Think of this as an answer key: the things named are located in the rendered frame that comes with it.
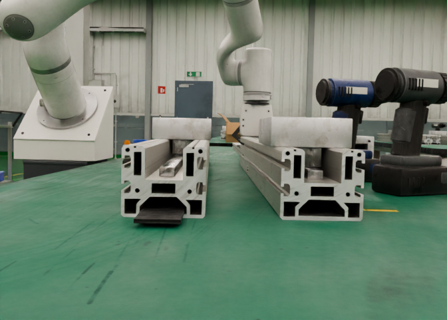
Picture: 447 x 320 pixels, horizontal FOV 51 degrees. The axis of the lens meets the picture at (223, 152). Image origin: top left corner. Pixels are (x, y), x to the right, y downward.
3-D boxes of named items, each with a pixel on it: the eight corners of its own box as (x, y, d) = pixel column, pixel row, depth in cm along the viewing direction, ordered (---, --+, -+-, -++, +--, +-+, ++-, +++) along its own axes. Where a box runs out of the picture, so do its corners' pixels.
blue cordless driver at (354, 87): (309, 178, 104) (312, 79, 103) (388, 178, 109) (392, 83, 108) (325, 182, 96) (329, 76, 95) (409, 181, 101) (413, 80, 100)
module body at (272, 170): (239, 165, 136) (240, 136, 136) (273, 166, 136) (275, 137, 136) (279, 219, 56) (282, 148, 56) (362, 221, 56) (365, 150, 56)
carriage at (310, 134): (257, 159, 79) (259, 118, 78) (322, 160, 79) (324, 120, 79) (269, 167, 63) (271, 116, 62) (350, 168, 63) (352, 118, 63)
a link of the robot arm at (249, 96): (271, 94, 145) (270, 104, 146) (242, 93, 145) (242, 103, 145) (274, 92, 137) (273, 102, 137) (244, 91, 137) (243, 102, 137)
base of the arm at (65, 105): (30, 131, 143) (7, 83, 129) (45, 90, 155) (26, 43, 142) (92, 128, 142) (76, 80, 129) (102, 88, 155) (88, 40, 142)
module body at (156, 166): (174, 163, 135) (174, 134, 135) (208, 164, 136) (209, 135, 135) (120, 217, 56) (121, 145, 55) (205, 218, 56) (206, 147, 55)
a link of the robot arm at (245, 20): (193, 6, 123) (221, 92, 145) (251, 2, 117) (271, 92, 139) (202, -13, 128) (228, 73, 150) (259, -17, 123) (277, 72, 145)
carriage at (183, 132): (160, 149, 103) (161, 118, 103) (210, 150, 104) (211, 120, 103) (151, 153, 87) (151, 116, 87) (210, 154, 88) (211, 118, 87)
